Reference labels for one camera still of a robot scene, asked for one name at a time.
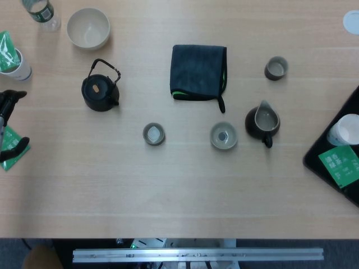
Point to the black tray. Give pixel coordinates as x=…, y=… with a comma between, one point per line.
x=319, y=157

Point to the black cast iron teapot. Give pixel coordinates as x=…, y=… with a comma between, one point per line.
x=96, y=93

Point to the beige round bowl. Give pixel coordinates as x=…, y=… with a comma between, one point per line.
x=88, y=28

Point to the orange brown round seat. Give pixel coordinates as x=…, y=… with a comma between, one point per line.
x=42, y=257

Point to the grey teacup upper right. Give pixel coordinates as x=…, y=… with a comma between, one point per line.
x=276, y=68

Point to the grey ceramic tea strainer bowl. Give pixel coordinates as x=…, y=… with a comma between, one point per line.
x=223, y=136

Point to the aluminium profile rail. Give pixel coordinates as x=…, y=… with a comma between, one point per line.
x=196, y=255

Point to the white paper cup blue print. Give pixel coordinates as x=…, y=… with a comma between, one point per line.
x=23, y=68

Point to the green tea packet white text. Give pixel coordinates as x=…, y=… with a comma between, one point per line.
x=338, y=165
x=11, y=134

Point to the clear plastic bottle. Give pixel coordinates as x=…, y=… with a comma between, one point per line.
x=46, y=15

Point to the low brown ceramic teacup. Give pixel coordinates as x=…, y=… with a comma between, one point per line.
x=153, y=134

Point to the dark grey folded cloth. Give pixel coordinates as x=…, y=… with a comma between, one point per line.
x=196, y=73

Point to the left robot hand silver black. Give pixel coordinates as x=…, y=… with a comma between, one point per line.
x=8, y=102

